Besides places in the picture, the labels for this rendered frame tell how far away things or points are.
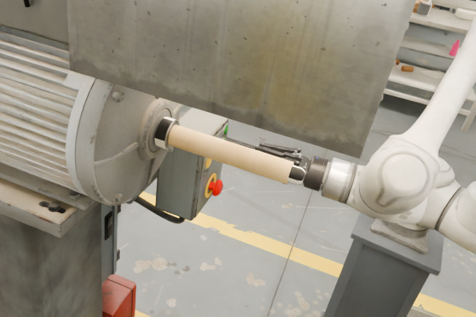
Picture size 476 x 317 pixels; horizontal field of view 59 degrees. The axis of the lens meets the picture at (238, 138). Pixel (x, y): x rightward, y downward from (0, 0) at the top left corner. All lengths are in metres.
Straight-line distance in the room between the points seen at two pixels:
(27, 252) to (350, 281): 1.08
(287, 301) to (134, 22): 1.81
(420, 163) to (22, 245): 0.66
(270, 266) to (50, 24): 1.82
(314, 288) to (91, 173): 1.74
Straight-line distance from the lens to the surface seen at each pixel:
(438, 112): 0.84
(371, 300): 1.59
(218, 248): 2.23
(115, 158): 0.57
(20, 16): 0.61
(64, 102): 0.58
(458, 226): 1.36
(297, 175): 0.57
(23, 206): 0.71
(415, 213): 0.92
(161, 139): 0.61
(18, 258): 0.83
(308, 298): 2.14
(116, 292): 1.23
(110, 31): 0.42
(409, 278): 1.50
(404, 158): 0.72
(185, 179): 0.91
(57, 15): 0.57
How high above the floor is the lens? 1.57
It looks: 30 degrees down
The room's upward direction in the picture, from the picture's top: 10 degrees clockwise
